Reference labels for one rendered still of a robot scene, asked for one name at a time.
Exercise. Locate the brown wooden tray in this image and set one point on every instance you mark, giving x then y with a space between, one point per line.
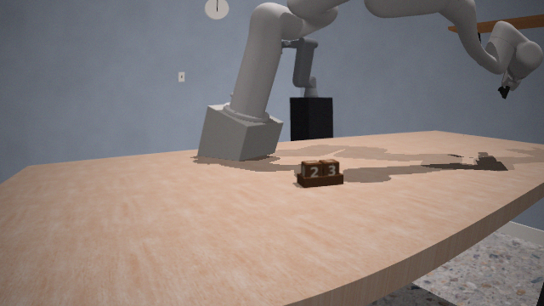
319 181

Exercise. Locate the brown cube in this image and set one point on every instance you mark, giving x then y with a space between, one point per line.
311 169
330 167

